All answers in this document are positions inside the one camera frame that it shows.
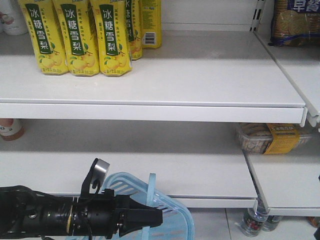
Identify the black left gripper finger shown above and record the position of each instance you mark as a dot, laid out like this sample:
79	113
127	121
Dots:
133	216

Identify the blue breakfast biscuit bag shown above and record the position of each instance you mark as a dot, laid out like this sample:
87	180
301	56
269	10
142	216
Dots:
295	23

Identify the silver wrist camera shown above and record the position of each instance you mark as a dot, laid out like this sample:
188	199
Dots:
95	177

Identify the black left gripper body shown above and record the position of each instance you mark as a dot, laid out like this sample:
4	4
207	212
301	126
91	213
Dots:
99	214

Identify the white shelf unit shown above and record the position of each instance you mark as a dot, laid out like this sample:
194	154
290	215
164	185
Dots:
289	184
172	115

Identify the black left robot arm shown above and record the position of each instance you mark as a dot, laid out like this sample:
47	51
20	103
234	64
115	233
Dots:
25	213

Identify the clear water bottle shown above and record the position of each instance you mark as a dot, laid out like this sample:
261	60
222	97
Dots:
271	223
253	221

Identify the white right shelf unit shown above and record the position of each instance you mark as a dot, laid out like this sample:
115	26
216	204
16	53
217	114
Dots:
289	184

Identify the light blue plastic basket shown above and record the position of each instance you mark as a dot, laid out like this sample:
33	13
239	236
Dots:
177	223

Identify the orange juice bottle right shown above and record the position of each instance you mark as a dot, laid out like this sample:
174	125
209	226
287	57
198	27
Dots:
11	129

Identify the clear water bottle behind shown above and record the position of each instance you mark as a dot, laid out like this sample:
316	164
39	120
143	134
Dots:
271	223

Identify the white peach drink bottle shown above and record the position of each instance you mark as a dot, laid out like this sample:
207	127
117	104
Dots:
12	18

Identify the white left shelf unit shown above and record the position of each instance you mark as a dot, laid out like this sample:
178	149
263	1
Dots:
172	115

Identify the yellow label cookie tray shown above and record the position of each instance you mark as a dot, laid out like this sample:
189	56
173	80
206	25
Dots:
257	137

